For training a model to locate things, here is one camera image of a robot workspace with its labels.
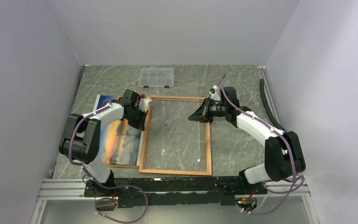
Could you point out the sunset photo print board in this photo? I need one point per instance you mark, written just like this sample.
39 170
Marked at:
120 145

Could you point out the aluminium extrusion rail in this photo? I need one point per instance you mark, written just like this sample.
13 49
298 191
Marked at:
62 189

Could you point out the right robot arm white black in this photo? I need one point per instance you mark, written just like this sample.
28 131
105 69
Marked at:
283 156

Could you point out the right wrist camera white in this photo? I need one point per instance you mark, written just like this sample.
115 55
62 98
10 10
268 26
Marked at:
214 93

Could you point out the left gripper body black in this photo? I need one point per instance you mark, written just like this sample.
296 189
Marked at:
137 118

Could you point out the wooden picture frame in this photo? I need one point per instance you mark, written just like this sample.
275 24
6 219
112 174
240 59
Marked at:
173 145

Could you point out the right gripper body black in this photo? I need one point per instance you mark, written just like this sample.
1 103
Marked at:
216 109

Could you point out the clear plastic organizer box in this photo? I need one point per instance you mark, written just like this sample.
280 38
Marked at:
156 77

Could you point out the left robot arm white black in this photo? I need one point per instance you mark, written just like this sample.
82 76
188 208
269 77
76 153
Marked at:
81 136

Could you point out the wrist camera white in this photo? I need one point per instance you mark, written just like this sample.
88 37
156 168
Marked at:
214 93
145 103

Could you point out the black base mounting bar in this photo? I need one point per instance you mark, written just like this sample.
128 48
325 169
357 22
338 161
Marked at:
131 192

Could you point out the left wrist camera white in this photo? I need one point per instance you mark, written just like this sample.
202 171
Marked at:
145 103

